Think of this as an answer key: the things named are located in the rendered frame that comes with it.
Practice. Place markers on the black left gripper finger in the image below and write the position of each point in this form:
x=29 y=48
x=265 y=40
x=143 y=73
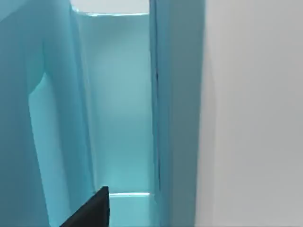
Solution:
x=94 y=210

